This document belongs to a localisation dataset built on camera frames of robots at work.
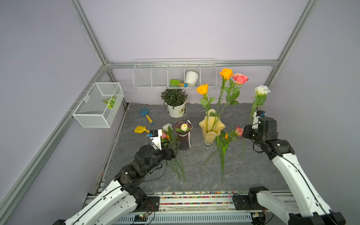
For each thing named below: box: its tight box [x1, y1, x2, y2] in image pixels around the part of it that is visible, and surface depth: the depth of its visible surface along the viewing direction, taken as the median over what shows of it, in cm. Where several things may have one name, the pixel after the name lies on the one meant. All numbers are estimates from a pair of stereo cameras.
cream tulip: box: [174, 123, 191, 134], surface depth 70 cm
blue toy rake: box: [137, 106, 155, 125], surface depth 118 cm
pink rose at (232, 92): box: [213, 72, 249, 129], surface depth 77 cm
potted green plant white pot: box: [160, 89, 189, 119], surface depth 104 cm
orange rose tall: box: [211, 67, 235, 133], surface depth 76 cm
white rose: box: [251, 84, 271, 116], surface depth 74 cm
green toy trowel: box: [169, 79, 188, 88], surface depth 102 cm
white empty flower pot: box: [185, 70, 199, 87], surface depth 95 cm
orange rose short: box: [195, 83, 216, 134], surface depth 80 cm
